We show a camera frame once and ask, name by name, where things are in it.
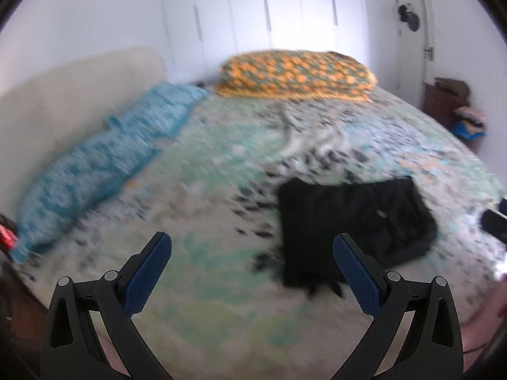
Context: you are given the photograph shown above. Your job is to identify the blue patterned pillow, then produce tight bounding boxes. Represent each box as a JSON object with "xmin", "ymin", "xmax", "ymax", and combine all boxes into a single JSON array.
[
  {"xmin": 105, "ymin": 80, "xmax": 210, "ymax": 139},
  {"xmin": 10, "ymin": 127, "xmax": 161, "ymax": 263}
]

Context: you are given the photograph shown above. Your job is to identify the white wardrobe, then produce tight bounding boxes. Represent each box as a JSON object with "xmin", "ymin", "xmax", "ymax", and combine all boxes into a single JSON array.
[{"xmin": 158, "ymin": 0, "xmax": 371, "ymax": 84}]

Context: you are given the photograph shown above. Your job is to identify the white door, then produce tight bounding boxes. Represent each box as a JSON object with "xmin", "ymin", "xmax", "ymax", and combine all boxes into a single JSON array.
[{"xmin": 390, "ymin": 0, "xmax": 435, "ymax": 101}]

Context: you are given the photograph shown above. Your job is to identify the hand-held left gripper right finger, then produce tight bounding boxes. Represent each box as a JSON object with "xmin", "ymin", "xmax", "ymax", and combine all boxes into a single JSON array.
[{"xmin": 332, "ymin": 232, "xmax": 464, "ymax": 380}]

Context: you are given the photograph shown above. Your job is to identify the dark wooden nightstand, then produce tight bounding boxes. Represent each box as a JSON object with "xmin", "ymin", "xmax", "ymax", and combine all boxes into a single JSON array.
[{"xmin": 0, "ymin": 245, "xmax": 50, "ymax": 377}]

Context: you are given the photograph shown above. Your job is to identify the dark bag on cabinet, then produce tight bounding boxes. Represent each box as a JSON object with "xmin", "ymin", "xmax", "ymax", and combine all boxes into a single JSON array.
[{"xmin": 434, "ymin": 77, "xmax": 469, "ymax": 98}]

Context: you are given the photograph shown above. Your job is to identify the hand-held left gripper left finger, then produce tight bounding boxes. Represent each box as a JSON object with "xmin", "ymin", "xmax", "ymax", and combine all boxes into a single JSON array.
[{"xmin": 41, "ymin": 231, "xmax": 173, "ymax": 380}]

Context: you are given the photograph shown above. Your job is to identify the person's pink clothing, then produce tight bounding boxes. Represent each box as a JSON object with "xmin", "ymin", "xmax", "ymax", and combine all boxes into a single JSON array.
[{"xmin": 461, "ymin": 275, "xmax": 507, "ymax": 369}]

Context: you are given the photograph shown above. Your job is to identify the cream padded headboard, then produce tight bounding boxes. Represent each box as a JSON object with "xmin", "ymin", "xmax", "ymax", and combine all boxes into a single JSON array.
[{"xmin": 0, "ymin": 45, "xmax": 169, "ymax": 222}]

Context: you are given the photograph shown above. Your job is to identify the orange patterned pillow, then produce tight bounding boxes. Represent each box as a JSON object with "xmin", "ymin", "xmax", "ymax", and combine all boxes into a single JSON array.
[{"xmin": 216, "ymin": 49, "xmax": 378, "ymax": 101}]

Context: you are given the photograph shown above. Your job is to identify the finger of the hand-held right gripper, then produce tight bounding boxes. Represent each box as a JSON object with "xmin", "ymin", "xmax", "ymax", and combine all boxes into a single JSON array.
[{"xmin": 481, "ymin": 197, "xmax": 507, "ymax": 245}]

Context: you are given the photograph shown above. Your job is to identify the pile of folded clothes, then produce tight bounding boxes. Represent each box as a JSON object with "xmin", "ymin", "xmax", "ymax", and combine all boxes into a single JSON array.
[{"xmin": 452, "ymin": 106, "xmax": 488, "ymax": 142}]

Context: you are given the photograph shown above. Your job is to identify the dark wooden cabinet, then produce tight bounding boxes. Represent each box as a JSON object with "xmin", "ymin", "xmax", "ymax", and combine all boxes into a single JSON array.
[{"xmin": 423, "ymin": 81, "xmax": 468, "ymax": 129}]

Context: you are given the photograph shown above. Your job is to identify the black pants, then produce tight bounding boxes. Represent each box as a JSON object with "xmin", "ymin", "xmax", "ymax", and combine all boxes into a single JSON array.
[{"xmin": 253, "ymin": 176, "xmax": 438, "ymax": 297}]

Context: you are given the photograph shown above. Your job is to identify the red thing on nightstand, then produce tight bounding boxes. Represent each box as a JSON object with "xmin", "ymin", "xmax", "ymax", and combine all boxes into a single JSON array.
[{"xmin": 0, "ymin": 214, "xmax": 18, "ymax": 252}]

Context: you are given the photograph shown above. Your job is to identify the bed with patterned cover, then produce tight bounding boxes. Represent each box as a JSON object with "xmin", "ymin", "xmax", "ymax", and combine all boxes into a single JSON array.
[{"xmin": 12, "ymin": 85, "xmax": 507, "ymax": 365}]

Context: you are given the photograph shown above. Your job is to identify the dark thing hung on door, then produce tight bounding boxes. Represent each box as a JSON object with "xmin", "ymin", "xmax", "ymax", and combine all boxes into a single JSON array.
[{"xmin": 397, "ymin": 3, "xmax": 420, "ymax": 32}]

